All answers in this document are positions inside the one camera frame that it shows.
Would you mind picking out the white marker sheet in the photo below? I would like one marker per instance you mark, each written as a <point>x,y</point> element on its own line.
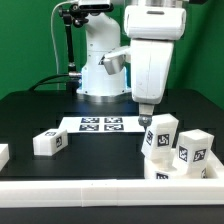
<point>107,124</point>

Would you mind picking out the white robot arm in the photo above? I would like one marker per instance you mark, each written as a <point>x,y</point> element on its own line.
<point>152,26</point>

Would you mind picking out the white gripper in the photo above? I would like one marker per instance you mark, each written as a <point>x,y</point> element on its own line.
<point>150,62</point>

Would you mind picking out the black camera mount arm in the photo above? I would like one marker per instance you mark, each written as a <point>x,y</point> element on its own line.
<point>72,17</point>

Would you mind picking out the white U-shaped fence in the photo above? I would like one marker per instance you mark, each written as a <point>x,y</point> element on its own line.
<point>134,192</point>

